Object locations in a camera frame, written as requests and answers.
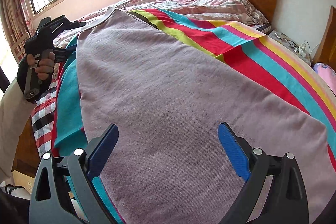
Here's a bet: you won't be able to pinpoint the person's left hand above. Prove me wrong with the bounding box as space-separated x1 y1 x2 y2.
17 52 56 104

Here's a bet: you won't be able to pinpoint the checked pillow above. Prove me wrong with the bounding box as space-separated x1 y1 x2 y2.
252 23 271 35

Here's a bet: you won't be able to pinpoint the pink bedsheet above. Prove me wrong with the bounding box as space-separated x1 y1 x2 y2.
312 63 336 93

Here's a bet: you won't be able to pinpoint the cloth-covered nightstand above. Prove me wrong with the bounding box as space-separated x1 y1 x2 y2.
268 29 313 68

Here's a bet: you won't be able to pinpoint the bright striped blanket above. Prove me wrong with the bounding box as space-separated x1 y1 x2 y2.
51 9 336 224

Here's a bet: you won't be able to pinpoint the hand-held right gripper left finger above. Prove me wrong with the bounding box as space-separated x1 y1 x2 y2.
29 123 119 224

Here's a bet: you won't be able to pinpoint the wooden chair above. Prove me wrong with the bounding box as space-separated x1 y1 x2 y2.
11 32 30 63

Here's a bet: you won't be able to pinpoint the padded wooden headboard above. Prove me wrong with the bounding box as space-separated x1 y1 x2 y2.
313 6 336 71

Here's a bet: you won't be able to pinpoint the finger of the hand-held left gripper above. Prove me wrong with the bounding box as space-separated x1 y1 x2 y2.
37 15 87 32
52 47 76 62

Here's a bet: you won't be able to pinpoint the lilac pants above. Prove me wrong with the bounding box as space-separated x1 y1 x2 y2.
76 7 332 224

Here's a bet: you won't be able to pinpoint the red checked cloth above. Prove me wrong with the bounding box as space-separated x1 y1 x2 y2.
31 81 59 157

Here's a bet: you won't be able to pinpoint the white charger cable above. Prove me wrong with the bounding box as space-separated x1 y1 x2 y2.
302 40 319 56

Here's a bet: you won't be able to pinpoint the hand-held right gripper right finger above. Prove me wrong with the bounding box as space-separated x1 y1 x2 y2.
218 122 310 224

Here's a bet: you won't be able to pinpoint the pink floral curtain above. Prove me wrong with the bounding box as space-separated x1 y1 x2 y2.
0 0 34 67

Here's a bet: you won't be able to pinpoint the wooden bed frame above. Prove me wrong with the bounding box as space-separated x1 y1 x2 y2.
12 119 42 178

